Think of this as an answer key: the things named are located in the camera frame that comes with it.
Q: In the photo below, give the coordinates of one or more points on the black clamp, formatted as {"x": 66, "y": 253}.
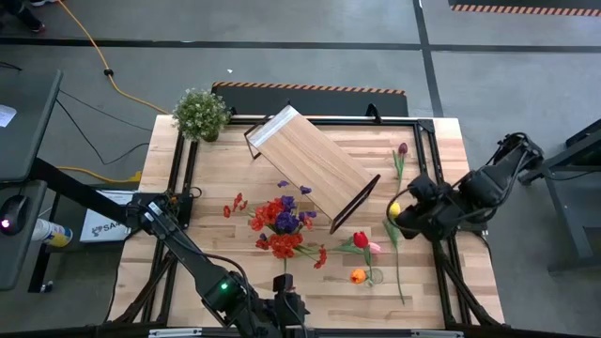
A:
{"x": 373, "y": 112}

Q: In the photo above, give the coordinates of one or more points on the black aluminium table frame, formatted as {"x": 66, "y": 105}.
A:
{"x": 185, "y": 150}

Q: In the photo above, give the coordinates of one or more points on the purple flower bunch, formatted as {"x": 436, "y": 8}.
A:
{"x": 286, "y": 221}

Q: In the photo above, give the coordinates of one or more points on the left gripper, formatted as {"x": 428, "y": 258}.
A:
{"x": 291, "y": 309}

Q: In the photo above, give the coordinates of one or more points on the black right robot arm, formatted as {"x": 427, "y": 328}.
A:
{"x": 493, "y": 180}

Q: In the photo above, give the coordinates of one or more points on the white printed box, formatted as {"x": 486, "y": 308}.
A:
{"x": 101, "y": 230}

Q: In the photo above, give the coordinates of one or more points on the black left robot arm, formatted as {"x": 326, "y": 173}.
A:
{"x": 188, "y": 253}

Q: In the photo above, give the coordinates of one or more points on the potted green plant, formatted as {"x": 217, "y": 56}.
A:
{"x": 201, "y": 115}

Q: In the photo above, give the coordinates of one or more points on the wooden shelf black metal frame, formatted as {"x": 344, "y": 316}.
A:
{"x": 312, "y": 164}

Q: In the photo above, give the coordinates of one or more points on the black hazard-striped floor mat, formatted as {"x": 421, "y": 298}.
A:
{"x": 310, "y": 101}
{"x": 526, "y": 7}

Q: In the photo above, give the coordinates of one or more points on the dark maroon tulip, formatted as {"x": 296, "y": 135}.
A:
{"x": 403, "y": 148}

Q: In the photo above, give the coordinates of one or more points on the large red flower bunch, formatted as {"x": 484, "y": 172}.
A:
{"x": 284, "y": 244}

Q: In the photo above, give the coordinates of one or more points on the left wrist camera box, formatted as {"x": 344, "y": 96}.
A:
{"x": 283, "y": 282}

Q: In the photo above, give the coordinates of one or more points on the small red flower bunch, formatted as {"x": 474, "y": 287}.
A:
{"x": 268, "y": 212}

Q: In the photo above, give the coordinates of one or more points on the red tulip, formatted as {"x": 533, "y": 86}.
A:
{"x": 360, "y": 239}

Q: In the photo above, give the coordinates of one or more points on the orange tulip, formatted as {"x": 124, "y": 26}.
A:
{"x": 358, "y": 276}

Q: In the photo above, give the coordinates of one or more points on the silver aluminium bar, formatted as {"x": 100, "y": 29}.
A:
{"x": 436, "y": 334}
{"x": 174, "y": 333}

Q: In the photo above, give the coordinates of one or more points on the black desk frame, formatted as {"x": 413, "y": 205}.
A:
{"x": 570, "y": 225}

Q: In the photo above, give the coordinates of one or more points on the short glass vase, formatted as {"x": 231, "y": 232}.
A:
{"x": 377, "y": 276}

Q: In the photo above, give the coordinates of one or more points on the black keyboard tray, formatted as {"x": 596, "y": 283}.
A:
{"x": 19, "y": 263}

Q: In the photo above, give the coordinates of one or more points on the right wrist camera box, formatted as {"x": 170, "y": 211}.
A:
{"x": 422, "y": 185}

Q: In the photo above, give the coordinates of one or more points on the pink tulip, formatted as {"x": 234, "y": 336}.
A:
{"x": 374, "y": 248}

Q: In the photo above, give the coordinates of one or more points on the black computer mouse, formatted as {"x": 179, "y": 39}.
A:
{"x": 13, "y": 213}

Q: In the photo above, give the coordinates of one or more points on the yellow tulip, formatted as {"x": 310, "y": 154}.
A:
{"x": 393, "y": 210}

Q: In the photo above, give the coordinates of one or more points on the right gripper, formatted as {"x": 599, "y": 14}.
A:
{"x": 436, "y": 213}

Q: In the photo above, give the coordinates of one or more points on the white yellow spray can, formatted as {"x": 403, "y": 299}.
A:
{"x": 51, "y": 232}

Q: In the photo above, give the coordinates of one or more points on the white paper sheet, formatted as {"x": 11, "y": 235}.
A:
{"x": 6, "y": 115}

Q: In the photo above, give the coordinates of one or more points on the black desk leg beam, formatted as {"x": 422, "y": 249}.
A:
{"x": 70, "y": 188}

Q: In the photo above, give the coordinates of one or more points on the black desk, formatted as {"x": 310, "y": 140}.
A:
{"x": 28, "y": 127}

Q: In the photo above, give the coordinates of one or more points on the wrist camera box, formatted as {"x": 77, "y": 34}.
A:
{"x": 422, "y": 185}
{"x": 283, "y": 282}

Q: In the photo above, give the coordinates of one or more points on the person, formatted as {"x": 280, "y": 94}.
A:
{"x": 23, "y": 16}

